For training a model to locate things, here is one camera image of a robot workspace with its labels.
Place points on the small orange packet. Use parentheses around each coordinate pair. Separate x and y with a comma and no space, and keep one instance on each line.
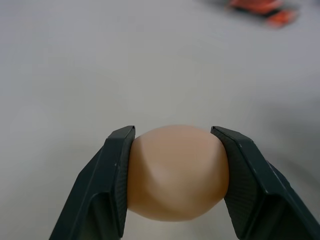
(281,18)

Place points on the orange and black object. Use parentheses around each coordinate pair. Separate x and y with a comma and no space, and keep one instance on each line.
(252,5)

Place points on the light brown egg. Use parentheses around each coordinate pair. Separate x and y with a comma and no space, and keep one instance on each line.
(175,175)

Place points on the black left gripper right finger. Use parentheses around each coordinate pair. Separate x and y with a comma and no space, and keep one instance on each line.
(260,195)

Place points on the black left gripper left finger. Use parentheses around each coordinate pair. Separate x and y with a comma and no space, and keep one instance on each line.
(97,195)

